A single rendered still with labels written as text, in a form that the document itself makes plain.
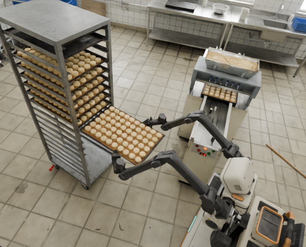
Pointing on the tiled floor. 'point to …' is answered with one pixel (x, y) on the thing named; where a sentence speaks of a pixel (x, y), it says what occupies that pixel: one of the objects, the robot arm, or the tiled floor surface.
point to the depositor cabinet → (186, 132)
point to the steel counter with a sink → (177, 37)
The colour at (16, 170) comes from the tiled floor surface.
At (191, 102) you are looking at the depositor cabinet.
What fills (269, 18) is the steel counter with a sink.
